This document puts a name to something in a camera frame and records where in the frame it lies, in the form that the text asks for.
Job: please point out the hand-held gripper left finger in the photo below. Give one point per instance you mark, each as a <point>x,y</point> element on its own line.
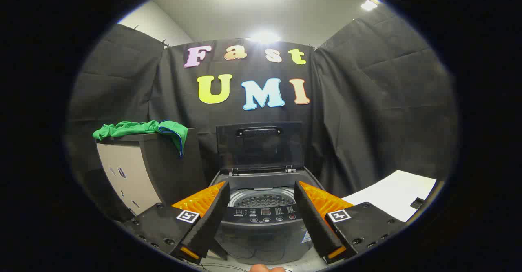
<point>210,217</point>

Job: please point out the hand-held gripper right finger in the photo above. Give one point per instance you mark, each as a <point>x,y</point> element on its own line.
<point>313,217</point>

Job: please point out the grey washing machine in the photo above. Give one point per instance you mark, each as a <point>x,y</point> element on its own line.
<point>263,239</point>

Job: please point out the dark transparent washing machine lid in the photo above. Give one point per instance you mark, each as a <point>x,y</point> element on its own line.
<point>261,149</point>

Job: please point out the green polo shirt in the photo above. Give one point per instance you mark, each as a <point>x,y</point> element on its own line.
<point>134,128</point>

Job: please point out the white table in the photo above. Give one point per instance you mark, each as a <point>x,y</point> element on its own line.
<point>391,194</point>

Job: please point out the grey cabinet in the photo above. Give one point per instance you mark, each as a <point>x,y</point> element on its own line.
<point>122,170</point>

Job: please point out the small black object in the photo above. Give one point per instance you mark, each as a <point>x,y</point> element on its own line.
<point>417,203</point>

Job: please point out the small ceiling light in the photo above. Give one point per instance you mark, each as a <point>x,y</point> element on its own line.
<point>369,5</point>

